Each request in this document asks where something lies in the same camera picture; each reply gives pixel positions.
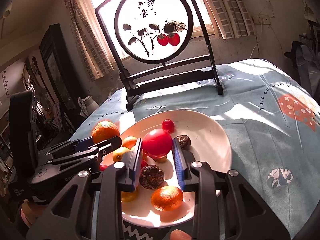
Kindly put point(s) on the pale yellow kumquat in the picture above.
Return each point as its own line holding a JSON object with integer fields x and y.
{"x": 118, "y": 154}

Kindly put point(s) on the white oval plate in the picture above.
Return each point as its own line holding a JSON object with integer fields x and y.
{"x": 197, "y": 133}

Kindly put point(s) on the white ceramic jug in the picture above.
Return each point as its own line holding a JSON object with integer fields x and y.
{"x": 87, "y": 106}

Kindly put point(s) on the person's left hand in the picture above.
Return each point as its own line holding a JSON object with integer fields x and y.
{"x": 31, "y": 211}

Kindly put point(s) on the large orange mandarin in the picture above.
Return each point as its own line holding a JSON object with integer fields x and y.
{"x": 167, "y": 198}

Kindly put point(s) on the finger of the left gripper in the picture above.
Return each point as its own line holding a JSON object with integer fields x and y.
{"x": 68, "y": 147}
{"x": 101, "y": 149}

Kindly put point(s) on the yellow lemon fruit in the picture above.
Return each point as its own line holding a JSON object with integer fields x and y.
{"x": 129, "y": 196}

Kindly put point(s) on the small red cherry tomato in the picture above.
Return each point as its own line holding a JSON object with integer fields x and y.
{"x": 168, "y": 125}

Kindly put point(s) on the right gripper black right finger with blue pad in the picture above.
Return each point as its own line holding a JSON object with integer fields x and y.
{"x": 246, "y": 215}

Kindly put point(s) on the large red plum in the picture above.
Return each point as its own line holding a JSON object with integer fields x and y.
{"x": 143, "y": 164}

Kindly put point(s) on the small orange mandarin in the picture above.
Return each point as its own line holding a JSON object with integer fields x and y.
{"x": 129, "y": 142}

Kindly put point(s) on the round painted screen on stand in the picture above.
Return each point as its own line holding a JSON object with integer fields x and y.
{"x": 145, "y": 36}

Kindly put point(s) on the dark wrinkled passion fruit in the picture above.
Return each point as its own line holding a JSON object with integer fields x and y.
{"x": 151, "y": 177}

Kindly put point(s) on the light blue patterned tablecloth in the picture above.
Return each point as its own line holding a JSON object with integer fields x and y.
{"x": 272, "y": 124}

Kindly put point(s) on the person's right hand fingertip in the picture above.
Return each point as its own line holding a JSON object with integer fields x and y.
{"x": 179, "y": 235}

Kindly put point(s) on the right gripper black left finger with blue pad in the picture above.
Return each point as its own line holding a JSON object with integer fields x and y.
{"x": 89, "y": 206}

